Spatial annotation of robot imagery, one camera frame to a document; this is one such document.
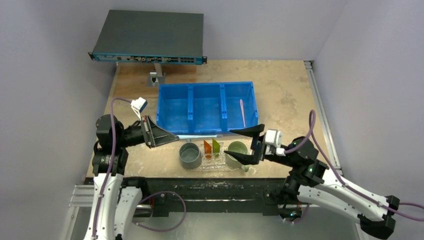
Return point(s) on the blue plastic divided bin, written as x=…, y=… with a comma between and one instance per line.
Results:
x=206, y=108

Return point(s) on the light blue toothbrush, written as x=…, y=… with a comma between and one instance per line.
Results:
x=186, y=137

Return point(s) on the grey mug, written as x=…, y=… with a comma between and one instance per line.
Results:
x=190, y=156

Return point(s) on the clear textured oval tray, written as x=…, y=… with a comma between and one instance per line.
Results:
x=232, y=166

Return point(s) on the pink toothbrush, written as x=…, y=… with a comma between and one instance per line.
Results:
x=241, y=103

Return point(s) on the metal switch stand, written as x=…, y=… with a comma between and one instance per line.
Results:
x=156, y=77

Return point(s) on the wooden base board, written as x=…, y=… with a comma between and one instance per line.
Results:
x=132, y=78

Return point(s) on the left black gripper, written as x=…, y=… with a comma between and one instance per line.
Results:
x=156, y=136

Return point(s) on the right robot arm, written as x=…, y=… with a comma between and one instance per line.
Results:
x=315, y=182

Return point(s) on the grey network switch box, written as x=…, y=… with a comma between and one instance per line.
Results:
x=135, y=36

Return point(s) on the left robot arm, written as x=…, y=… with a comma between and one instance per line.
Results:
x=109, y=172

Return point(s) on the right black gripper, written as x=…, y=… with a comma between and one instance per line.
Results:
x=260, y=148

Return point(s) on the clear plastic holder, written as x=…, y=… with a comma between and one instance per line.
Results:
x=214, y=164

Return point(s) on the black aluminium base frame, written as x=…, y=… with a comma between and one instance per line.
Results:
x=164, y=195

